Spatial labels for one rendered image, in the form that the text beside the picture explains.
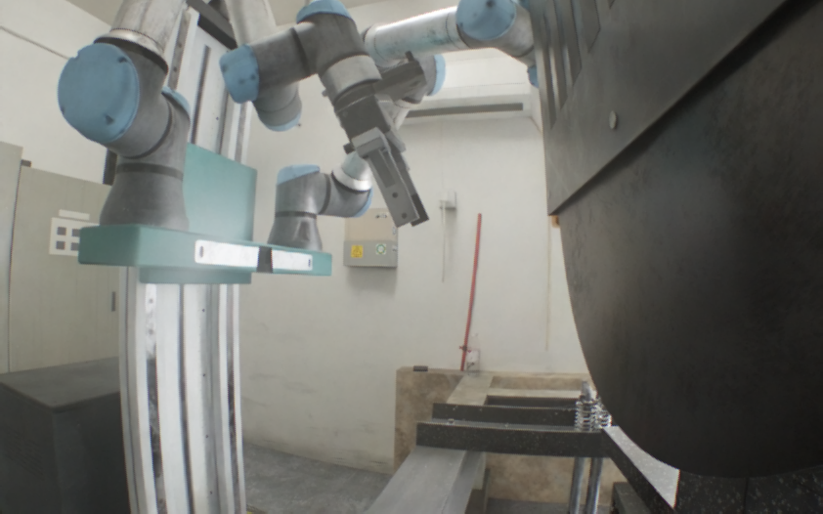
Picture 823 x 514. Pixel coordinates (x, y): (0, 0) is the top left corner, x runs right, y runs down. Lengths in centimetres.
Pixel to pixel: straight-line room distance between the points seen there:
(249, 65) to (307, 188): 58
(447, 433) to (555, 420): 36
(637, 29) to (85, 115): 56
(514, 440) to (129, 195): 102
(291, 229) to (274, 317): 155
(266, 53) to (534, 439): 104
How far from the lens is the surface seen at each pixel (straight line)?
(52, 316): 276
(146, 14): 64
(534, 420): 132
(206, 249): 71
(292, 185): 107
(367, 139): 43
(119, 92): 56
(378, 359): 227
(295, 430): 263
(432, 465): 107
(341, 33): 56
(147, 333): 89
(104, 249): 67
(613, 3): 25
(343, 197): 111
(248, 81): 55
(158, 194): 66
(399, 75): 52
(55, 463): 103
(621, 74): 24
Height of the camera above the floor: 113
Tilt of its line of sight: 5 degrees up
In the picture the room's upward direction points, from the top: 1 degrees clockwise
